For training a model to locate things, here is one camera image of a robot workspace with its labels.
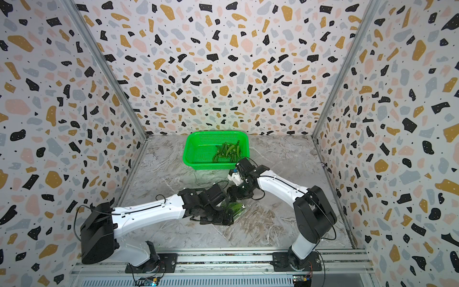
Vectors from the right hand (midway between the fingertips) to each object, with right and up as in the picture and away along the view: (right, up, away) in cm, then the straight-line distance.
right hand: (232, 199), depth 83 cm
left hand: (-1, -8, -8) cm, 11 cm away
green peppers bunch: (-4, +23, +25) cm, 34 cm away
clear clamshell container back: (+2, -5, -5) cm, 8 cm away
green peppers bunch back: (+1, -2, -5) cm, 5 cm away
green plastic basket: (-19, +23, +31) cm, 43 cm away
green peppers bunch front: (-4, +23, +25) cm, 34 cm away
